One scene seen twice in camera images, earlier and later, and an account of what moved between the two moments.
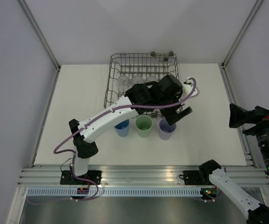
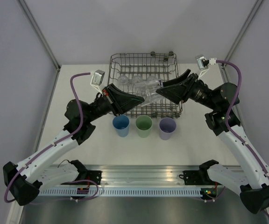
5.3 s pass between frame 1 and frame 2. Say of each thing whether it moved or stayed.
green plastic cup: stayed
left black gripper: moved
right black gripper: moved
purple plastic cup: stayed
